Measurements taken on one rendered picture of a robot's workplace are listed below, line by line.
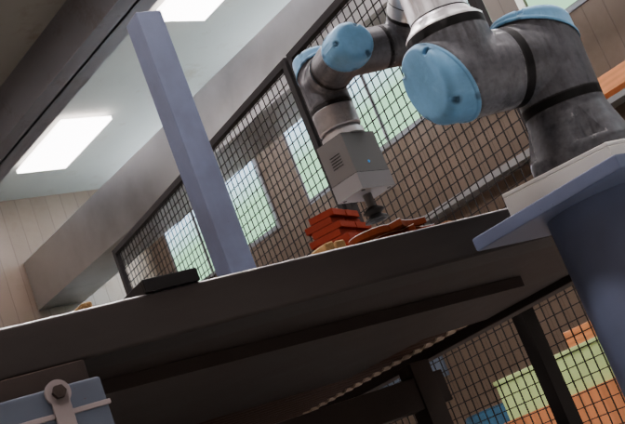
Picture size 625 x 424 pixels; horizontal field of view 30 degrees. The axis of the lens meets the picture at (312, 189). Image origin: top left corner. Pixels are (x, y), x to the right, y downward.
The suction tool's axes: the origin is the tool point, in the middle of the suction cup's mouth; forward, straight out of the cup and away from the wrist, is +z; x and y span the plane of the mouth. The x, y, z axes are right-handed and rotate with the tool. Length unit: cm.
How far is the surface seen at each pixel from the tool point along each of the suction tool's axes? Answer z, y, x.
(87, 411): 21, 72, 10
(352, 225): -18, -57, -54
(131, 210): -302, -568, -756
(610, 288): 28, 11, 41
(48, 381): 17, 74, 8
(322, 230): -19, -50, -57
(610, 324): 32, 11, 39
